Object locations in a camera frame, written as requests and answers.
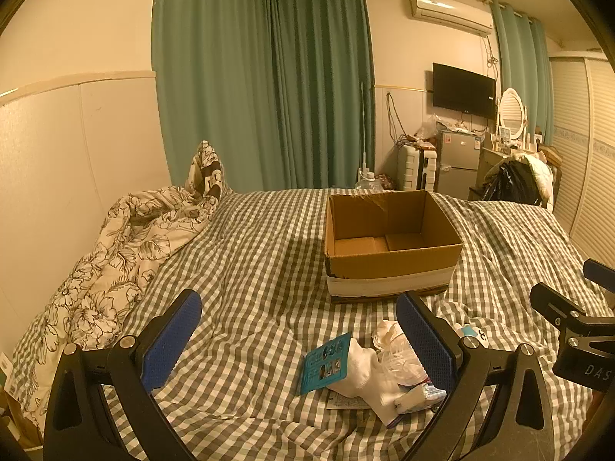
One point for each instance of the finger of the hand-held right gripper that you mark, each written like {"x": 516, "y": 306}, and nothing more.
{"x": 600, "y": 273}
{"x": 557, "y": 305}

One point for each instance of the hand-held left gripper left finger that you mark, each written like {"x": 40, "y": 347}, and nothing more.
{"x": 173, "y": 341}

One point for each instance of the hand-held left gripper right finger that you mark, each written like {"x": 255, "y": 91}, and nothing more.
{"x": 427, "y": 341}

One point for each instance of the white plastic bag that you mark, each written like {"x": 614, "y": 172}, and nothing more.
{"x": 396, "y": 345}

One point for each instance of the small white teal item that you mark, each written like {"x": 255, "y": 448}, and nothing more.
{"x": 473, "y": 332}

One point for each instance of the blue and white small packet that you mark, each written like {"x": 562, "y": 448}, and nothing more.
{"x": 423, "y": 396}

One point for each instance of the white sock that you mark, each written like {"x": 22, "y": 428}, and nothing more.
{"x": 370, "y": 389}

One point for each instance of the cardboard box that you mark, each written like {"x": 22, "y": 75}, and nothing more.
{"x": 389, "y": 254}

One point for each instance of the teal card packet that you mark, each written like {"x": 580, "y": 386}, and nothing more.
{"x": 323, "y": 367}

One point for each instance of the floral quilt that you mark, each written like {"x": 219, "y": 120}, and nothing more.
{"x": 115, "y": 269}

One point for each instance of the grey checkered bed sheet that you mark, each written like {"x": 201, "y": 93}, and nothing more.
{"x": 259, "y": 273}

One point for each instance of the white garment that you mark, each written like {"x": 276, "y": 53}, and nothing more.
{"x": 543, "y": 170}

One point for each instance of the white louvred wardrobe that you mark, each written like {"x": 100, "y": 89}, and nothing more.
{"x": 584, "y": 153}

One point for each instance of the wooden dressing table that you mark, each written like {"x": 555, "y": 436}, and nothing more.
{"x": 490, "y": 163}

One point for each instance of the clear water jug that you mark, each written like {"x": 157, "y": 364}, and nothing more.
{"x": 369, "y": 182}

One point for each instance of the white suitcase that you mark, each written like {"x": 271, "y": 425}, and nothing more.
{"x": 418, "y": 168}

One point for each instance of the small grey fridge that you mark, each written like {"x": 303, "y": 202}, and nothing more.
{"x": 456, "y": 163}

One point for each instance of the brown paper bag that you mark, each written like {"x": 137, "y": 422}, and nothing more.
{"x": 17, "y": 418}

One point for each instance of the oval white vanity mirror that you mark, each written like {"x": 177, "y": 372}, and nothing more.
{"x": 511, "y": 113}

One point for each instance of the clutter on fridge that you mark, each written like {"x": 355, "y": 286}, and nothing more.
{"x": 427, "y": 129}

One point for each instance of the narrow green curtain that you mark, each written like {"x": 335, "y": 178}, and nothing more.
{"x": 523, "y": 72}

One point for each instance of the white mop pole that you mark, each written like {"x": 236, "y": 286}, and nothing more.
{"x": 364, "y": 125}

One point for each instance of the wide green curtain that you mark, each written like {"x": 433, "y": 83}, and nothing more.
{"x": 240, "y": 81}

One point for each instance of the white air conditioner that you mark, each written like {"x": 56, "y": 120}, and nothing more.
{"x": 449, "y": 12}

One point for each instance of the black wall television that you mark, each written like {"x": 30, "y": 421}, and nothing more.
{"x": 463, "y": 89}

